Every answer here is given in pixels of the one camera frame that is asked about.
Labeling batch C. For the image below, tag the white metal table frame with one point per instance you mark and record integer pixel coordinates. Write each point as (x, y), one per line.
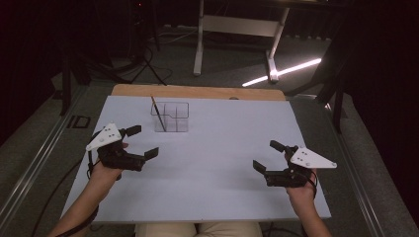
(237, 25)

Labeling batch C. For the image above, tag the person's beige trousers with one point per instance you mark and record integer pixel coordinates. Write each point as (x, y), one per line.
(197, 230)

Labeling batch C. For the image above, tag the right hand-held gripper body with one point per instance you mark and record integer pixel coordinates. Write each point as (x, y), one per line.
(309, 159)

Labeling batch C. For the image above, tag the clear plastic pen holder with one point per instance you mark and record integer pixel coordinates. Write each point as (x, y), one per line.
(179, 115)

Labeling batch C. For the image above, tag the black tripod stand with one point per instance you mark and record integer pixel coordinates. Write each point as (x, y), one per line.
(145, 49)

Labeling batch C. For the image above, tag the person's right hand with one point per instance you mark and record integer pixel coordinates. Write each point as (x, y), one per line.
(301, 194)

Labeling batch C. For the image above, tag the metal floor rail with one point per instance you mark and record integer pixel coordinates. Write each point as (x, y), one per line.
(36, 164)
(355, 177)

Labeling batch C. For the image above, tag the person's left hand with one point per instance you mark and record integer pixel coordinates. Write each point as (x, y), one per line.
(105, 173)

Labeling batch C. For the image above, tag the blue pencil with gold end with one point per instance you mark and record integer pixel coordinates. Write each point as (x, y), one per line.
(158, 113)

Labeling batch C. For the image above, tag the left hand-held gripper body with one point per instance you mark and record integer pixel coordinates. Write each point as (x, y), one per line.
(108, 136)

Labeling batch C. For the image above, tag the black metal frame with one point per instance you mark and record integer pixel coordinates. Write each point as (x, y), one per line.
(339, 82)

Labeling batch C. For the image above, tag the white table sheet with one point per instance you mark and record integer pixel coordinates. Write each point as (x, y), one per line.
(214, 148)

